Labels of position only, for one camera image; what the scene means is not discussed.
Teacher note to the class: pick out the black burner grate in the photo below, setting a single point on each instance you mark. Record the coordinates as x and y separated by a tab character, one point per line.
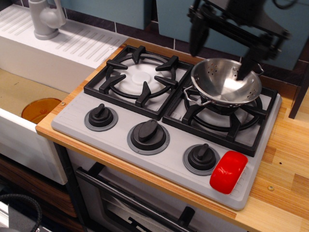
140	81
245	129

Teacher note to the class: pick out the grey toy stove top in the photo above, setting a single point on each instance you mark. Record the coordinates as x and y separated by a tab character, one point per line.
168	163

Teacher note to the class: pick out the red and white toy sushi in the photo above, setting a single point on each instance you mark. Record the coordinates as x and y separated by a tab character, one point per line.
228	171

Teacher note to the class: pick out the teal box left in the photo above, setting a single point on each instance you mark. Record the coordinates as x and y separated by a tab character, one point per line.
133	13

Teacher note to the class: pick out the black left stove knob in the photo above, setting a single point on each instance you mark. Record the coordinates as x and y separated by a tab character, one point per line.
101	118

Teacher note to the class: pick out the black left burner grate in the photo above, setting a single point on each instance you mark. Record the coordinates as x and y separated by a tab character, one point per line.
140	81

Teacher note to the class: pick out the steel colander bowl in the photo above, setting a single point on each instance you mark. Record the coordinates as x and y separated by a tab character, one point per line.
216	81

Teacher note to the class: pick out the white toy sink unit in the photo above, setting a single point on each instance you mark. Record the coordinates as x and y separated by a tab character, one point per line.
32	69

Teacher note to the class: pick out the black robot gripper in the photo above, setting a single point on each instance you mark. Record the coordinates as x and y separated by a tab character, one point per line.
243	21

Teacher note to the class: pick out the grey toy faucet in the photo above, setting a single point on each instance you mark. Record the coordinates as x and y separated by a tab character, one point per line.
46	21

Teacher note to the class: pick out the black right stove knob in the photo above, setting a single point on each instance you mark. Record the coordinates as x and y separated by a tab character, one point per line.
200	159

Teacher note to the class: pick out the black middle stove knob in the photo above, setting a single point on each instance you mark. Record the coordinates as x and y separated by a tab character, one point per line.
148	138

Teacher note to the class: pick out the dark wooden post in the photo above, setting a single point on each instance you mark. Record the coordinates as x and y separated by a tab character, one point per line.
302	69

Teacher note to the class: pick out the toy oven door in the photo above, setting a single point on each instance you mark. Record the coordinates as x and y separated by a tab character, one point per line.
123	204

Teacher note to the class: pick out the orange plastic plate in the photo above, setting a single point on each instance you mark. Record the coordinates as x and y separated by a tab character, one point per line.
37	110

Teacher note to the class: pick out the black right burner grate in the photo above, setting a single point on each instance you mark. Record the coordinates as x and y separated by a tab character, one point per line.
245	129

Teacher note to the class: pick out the black stove knob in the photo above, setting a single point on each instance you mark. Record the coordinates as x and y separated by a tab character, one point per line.
101	118
200	159
148	138

